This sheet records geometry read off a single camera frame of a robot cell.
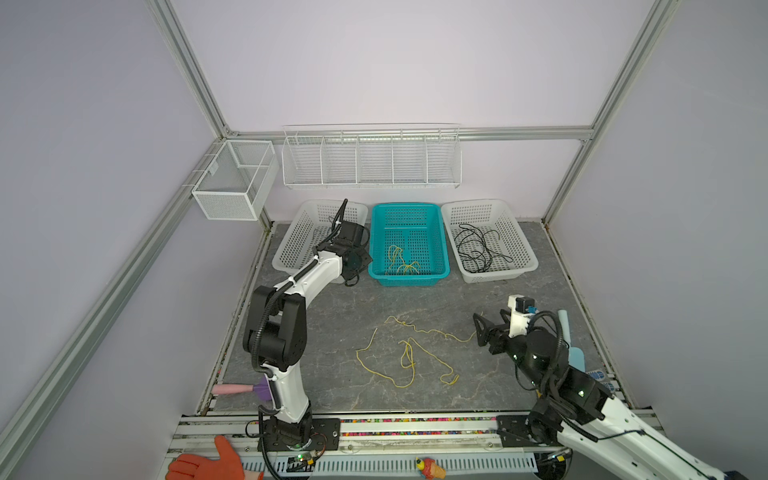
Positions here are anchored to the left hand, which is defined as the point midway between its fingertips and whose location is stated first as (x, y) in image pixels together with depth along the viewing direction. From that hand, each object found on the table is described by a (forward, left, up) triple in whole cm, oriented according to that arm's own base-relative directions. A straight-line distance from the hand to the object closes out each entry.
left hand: (367, 264), depth 95 cm
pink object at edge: (-33, +38, -8) cm, 51 cm away
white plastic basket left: (+26, +22, -9) cm, 36 cm away
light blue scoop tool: (-29, -61, -11) cm, 68 cm away
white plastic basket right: (+15, -46, -10) cm, 49 cm away
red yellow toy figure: (-54, -13, -7) cm, 56 cm away
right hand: (-25, -31, +8) cm, 41 cm away
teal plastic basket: (+15, -15, -10) cm, 23 cm away
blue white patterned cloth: (-36, -64, -11) cm, 74 cm away
